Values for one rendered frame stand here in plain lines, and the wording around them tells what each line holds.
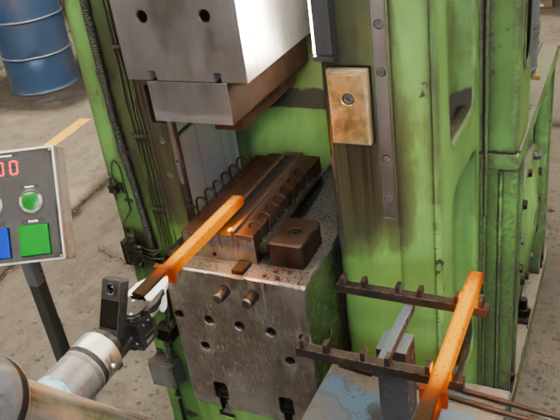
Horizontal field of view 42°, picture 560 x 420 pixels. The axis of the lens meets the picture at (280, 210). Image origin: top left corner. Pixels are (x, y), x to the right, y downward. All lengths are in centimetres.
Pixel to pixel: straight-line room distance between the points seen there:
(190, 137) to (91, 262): 189
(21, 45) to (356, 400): 500
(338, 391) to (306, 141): 75
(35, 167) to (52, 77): 444
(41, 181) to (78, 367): 66
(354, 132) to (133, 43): 51
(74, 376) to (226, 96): 64
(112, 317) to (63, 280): 225
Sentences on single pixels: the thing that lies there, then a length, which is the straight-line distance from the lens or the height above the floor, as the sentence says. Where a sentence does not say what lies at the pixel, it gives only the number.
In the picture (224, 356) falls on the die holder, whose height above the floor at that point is 65.
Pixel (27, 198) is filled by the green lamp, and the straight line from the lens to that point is 187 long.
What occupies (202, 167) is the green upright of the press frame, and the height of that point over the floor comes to 103.
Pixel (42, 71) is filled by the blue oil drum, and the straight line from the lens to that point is 627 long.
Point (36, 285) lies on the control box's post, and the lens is 208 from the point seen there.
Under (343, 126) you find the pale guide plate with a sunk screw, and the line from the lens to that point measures 159.
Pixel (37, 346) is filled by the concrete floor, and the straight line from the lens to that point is 327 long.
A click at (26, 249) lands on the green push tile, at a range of 187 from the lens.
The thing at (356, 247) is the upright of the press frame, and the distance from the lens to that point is 177.
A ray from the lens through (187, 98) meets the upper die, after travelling 159.
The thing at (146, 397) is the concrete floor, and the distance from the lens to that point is 283.
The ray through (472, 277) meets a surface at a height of 98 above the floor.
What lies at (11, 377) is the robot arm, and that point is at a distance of 89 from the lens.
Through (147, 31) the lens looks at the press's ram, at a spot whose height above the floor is 147.
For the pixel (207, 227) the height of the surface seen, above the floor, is 105.
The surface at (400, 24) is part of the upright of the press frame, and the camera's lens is 150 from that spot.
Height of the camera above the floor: 186
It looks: 29 degrees down
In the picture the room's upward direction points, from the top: 8 degrees counter-clockwise
